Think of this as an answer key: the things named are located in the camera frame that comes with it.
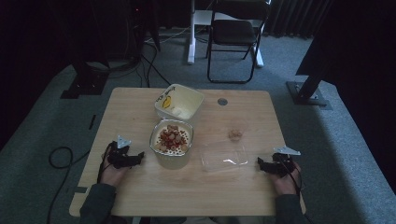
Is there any black stand with grey base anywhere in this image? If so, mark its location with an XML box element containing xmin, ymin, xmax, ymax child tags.
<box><xmin>285</xmin><ymin>55</ymin><xmax>333</xmax><ymax>111</ymax></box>

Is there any black stand with base plate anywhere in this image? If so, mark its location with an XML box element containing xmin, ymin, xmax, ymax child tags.
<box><xmin>59</xmin><ymin>46</ymin><xmax>110</xmax><ymax>101</ymax></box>

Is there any cream square plastic bowl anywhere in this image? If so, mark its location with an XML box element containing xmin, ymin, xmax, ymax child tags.
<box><xmin>154</xmin><ymin>83</ymin><xmax>205</xmax><ymax>123</ymax></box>

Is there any person's left hand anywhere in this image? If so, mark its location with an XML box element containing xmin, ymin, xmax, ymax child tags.
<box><xmin>98</xmin><ymin>154</ymin><xmax>133</xmax><ymax>189</ymax></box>

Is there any right hand-held gripper cable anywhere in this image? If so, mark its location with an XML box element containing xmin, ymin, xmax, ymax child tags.
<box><xmin>278</xmin><ymin>154</ymin><xmax>315</xmax><ymax>224</ymax></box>

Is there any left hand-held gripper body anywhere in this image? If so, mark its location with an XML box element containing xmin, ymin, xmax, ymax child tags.
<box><xmin>106</xmin><ymin>134</ymin><xmax>140</xmax><ymax>170</ymax></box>

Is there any black folding chair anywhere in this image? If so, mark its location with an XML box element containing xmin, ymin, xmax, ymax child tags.
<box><xmin>205</xmin><ymin>0</ymin><xmax>272</xmax><ymax>85</ymax></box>

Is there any left hand-held gripper cable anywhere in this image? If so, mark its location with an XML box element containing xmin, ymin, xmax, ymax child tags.
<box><xmin>96</xmin><ymin>144</ymin><xmax>114</xmax><ymax>185</ymax></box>

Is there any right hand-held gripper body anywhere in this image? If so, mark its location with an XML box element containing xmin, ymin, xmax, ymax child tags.
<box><xmin>272</xmin><ymin>146</ymin><xmax>303</xmax><ymax>179</ymax></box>

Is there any bundle of black floor cables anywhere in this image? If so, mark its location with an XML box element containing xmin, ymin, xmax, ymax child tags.
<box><xmin>87</xmin><ymin>18</ymin><xmax>173</xmax><ymax>89</ymax></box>

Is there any person's right hand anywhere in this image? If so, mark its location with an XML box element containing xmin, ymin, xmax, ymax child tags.
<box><xmin>268</xmin><ymin>161</ymin><xmax>303</xmax><ymax>197</ymax></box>

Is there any hand-held gripper cable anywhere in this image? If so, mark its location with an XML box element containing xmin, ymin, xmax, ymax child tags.
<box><xmin>278</xmin><ymin>154</ymin><xmax>315</xmax><ymax>224</ymax></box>
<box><xmin>96</xmin><ymin>144</ymin><xmax>114</xmax><ymax>185</ymax></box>

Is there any clear tub of topped dessert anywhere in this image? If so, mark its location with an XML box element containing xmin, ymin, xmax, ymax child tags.
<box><xmin>148</xmin><ymin>119</ymin><xmax>195</xmax><ymax>171</ymax></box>

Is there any black floor cable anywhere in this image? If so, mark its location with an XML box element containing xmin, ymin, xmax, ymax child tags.
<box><xmin>46</xmin><ymin>145</ymin><xmax>92</xmax><ymax>224</ymax></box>

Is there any clear plastic lid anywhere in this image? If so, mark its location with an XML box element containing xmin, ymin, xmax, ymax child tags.
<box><xmin>199</xmin><ymin>139</ymin><xmax>250</xmax><ymax>174</ymax></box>

